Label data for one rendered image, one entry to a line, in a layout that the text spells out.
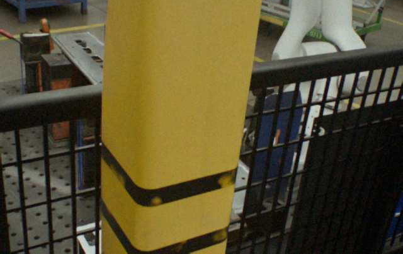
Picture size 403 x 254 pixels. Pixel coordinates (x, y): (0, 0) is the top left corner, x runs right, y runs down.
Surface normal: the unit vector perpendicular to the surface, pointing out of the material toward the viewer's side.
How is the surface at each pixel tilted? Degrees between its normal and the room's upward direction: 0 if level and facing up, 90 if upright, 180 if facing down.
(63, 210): 0
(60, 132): 90
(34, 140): 0
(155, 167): 90
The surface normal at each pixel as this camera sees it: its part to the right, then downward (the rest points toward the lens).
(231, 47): 0.50, 0.44
